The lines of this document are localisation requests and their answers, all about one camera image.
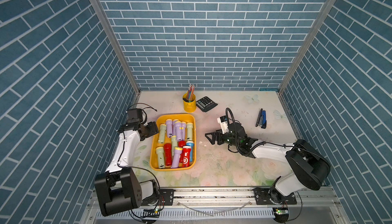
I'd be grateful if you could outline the metal corner frame post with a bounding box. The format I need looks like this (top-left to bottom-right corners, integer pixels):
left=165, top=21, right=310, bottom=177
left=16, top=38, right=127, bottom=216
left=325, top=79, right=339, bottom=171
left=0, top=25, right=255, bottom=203
left=89, top=0, right=140, bottom=95
left=278, top=0, right=350, bottom=94

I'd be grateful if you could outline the metal corner frame post right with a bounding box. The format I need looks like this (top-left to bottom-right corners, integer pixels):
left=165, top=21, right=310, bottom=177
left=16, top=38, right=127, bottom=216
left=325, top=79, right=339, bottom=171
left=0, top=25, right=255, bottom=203
left=278, top=0, right=350, bottom=94

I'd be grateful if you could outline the pale green flashlight yellow head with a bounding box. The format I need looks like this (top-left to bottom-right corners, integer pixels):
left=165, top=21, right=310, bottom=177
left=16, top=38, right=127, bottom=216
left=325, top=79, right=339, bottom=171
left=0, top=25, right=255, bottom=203
left=186, top=122, right=194, bottom=141

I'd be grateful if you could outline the black calculator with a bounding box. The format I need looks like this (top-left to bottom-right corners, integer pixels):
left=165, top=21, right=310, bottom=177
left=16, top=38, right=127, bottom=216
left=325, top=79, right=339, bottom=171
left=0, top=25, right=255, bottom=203
left=196, top=96, right=217, bottom=112

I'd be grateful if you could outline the metal corner frame post left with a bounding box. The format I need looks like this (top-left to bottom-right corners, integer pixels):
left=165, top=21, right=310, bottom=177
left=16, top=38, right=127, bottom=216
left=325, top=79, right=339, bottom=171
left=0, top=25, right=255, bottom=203
left=89, top=0, right=140, bottom=95

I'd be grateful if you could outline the blue black stapler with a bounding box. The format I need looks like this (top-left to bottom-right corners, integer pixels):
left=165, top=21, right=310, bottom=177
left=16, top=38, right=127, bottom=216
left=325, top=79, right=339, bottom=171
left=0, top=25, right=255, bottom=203
left=255, top=109, right=267, bottom=129

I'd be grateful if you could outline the coloured pencils bunch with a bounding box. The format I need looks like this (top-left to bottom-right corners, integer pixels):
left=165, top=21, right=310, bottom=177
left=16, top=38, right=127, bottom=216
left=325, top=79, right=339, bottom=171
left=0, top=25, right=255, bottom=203
left=185, top=84, right=195, bottom=102

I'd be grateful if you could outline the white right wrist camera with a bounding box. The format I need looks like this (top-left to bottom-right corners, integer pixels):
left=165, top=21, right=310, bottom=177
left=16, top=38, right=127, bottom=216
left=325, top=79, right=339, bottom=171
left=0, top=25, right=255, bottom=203
left=217, top=115, right=229, bottom=134

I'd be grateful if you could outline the lilac flashlight yellow head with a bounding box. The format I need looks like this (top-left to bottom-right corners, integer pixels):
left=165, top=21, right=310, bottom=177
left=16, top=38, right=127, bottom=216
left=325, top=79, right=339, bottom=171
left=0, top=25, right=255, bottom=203
left=165, top=119, right=173, bottom=138

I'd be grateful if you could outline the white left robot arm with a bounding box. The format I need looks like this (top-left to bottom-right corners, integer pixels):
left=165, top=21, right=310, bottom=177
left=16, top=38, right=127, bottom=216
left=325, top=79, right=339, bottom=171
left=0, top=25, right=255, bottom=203
left=95, top=108, right=160, bottom=216

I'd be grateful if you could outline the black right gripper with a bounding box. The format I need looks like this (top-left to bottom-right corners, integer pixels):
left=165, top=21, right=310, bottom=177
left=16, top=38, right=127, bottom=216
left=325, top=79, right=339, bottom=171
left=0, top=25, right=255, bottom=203
left=206, top=129, right=241, bottom=149

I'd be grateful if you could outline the aluminium front rail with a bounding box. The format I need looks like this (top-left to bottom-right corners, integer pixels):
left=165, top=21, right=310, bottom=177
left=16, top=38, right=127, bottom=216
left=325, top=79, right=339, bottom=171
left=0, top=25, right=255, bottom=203
left=81, top=187, right=349, bottom=224

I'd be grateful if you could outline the yellow plastic tray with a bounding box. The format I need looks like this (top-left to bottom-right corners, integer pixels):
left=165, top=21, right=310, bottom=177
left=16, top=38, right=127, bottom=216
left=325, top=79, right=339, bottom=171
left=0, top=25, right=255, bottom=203
left=150, top=113, right=197, bottom=172

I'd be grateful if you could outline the red flashlight white head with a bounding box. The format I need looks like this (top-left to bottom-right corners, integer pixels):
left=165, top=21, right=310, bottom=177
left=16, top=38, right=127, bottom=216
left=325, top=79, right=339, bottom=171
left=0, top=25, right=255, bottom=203
left=182, top=145, right=192, bottom=168

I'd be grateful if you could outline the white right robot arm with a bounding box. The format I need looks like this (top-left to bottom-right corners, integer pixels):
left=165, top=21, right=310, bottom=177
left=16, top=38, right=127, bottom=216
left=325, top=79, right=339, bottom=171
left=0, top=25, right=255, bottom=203
left=205, top=122, right=331, bottom=204

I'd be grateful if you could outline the yellow pencil cup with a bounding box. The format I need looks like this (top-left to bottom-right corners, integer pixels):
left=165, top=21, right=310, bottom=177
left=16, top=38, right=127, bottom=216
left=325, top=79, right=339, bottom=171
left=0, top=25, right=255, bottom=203
left=183, top=93, right=197, bottom=113

